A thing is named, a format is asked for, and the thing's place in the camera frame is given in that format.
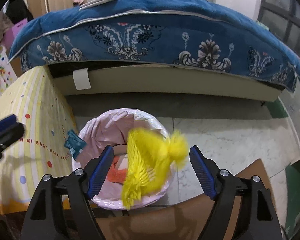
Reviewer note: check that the cardboard sheet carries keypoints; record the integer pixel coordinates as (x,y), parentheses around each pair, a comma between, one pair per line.
(182,221)

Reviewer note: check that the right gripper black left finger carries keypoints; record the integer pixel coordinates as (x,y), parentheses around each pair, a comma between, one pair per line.
(44,218)

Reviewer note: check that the pink-lined trash bin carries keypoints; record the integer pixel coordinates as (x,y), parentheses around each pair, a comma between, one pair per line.
(111,128)

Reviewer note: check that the yellow foam fruit net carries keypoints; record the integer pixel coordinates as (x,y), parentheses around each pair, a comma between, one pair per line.
(150,159)

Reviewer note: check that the blue floral blanket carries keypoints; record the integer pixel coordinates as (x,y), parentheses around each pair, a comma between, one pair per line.
(45,40)

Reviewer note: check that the dark framed window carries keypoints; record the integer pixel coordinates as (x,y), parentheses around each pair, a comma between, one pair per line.
(282,17)

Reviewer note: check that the yellow striped tablecloth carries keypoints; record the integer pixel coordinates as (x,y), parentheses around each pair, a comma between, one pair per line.
(47,117)

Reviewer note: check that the white label on bed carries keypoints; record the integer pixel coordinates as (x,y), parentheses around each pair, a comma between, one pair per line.
(81,79)

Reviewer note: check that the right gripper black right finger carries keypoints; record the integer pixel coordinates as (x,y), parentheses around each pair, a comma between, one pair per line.
(244,203)

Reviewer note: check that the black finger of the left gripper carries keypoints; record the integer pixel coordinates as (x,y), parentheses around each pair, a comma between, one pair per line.
(7,122)

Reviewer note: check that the black hanging coat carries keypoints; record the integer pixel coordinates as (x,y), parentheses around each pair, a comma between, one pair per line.
(17,11)

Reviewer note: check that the teal snack wrapper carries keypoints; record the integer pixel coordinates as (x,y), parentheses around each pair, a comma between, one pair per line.
(74,143)

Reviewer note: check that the polka dot white cabinet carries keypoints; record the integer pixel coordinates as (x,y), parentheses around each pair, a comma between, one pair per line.
(0,67)

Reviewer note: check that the grey upholstered bed frame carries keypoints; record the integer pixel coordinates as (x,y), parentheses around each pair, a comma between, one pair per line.
(165,79)

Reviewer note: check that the purple plastic basket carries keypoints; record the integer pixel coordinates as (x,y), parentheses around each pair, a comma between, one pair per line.
(11,33)

